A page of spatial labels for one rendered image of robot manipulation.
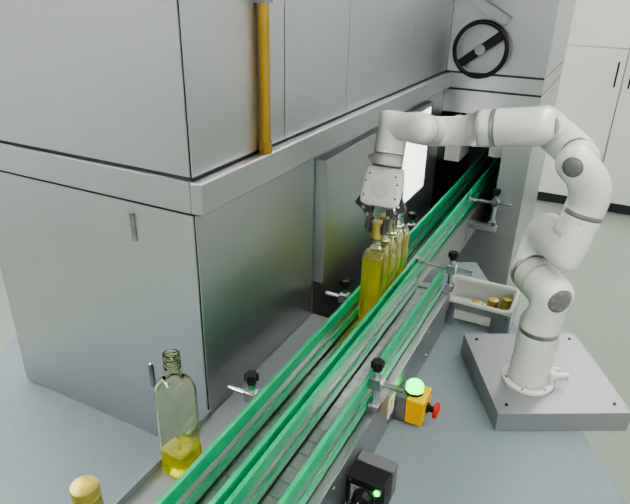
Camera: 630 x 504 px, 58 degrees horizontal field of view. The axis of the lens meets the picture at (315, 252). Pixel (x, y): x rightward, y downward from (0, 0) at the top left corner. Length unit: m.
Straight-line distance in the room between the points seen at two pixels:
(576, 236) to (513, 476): 0.54
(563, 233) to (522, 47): 1.18
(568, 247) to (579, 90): 3.87
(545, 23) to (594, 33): 2.76
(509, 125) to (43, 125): 0.95
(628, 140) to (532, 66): 2.91
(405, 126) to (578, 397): 0.78
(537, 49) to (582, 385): 1.29
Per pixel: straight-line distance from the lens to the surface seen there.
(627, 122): 5.20
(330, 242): 1.52
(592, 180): 1.29
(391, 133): 1.41
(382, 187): 1.43
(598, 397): 1.60
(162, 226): 1.10
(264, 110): 1.15
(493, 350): 1.65
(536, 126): 1.32
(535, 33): 2.39
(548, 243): 1.37
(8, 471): 1.46
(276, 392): 1.24
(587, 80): 5.16
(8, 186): 1.40
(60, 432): 1.51
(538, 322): 1.42
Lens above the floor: 1.71
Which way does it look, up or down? 25 degrees down
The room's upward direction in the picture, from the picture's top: 1 degrees clockwise
